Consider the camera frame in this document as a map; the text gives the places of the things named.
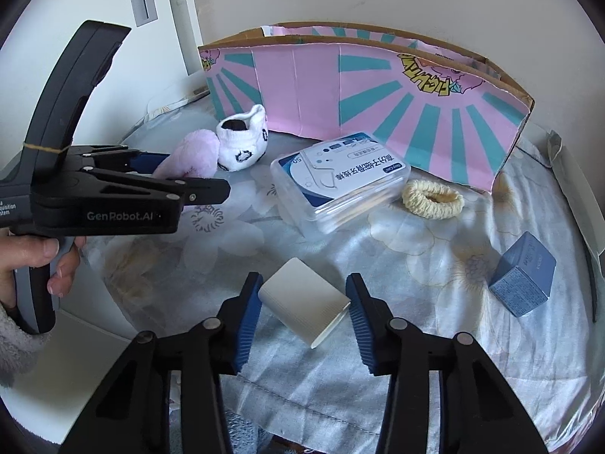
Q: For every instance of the pink and teal cardboard box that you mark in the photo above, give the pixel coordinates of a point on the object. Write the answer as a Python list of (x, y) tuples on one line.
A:
[(307, 85)]

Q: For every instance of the pink fluffy sock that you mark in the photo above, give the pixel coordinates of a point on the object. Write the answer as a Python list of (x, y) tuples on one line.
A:
[(194, 156)]

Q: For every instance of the person's left forearm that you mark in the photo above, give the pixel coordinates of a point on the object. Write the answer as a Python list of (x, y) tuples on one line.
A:
[(16, 345)]

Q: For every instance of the person's left hand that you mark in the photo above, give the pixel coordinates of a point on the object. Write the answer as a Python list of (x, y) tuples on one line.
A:
[(28, 251)]

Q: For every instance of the small blue box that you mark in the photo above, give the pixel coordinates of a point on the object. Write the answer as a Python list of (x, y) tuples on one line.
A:
[(520, 279)]

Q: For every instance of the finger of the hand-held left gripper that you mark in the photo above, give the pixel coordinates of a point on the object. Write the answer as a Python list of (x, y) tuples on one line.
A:
[(144, 161), (198, 191)]

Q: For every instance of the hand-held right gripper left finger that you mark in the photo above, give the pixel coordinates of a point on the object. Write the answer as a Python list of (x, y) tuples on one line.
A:
[(249, 314)]

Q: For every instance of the white patterned sock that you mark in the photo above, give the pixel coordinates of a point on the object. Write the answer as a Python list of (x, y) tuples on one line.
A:
[(246, 146)]

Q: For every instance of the clear plastic floss pick box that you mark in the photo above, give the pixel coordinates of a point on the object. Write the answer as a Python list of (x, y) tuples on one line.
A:
[(331, 179)]

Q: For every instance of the floral bed sheet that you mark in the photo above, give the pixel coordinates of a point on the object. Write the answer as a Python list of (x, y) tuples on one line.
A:
[(425, 340)]

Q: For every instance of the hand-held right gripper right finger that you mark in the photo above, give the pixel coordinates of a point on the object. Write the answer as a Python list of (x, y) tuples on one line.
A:
[(359, 317)]

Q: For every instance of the white ribbed paper cup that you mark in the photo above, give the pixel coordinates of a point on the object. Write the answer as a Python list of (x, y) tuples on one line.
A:
[(302, 298)]

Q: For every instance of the cream hair scrunchie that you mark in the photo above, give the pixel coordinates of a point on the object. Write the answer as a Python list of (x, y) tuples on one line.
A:
[(416, 204)]

